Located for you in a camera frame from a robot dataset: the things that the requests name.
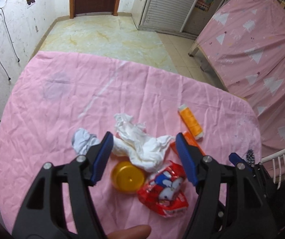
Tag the pink bed sheet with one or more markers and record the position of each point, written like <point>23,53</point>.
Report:
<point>57,104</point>

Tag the orange box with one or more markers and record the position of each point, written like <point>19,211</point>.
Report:
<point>194,142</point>

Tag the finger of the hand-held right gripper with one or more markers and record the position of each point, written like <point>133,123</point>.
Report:
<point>233,158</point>

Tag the white sock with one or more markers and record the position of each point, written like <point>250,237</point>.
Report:
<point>82,142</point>

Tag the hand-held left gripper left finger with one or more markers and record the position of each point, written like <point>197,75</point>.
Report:
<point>102,159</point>

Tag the orange thread spool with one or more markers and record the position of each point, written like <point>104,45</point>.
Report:
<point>189,120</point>

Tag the red snack packet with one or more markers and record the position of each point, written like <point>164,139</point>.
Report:
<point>162,199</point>

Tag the person's left hand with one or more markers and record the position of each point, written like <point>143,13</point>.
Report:
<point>130,232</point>

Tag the pink tree-print curtain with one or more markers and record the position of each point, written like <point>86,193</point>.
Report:
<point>257,54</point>

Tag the white louvered wardrobe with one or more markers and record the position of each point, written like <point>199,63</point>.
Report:
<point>167,5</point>

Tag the white tissue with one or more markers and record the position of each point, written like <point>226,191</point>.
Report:
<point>142,149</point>

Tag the yellow round lid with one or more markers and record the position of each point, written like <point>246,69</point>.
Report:
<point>127,179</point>

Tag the black spiky ornament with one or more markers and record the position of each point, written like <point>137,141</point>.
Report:
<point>250,156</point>

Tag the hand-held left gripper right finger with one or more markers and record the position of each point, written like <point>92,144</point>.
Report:
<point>186,159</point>

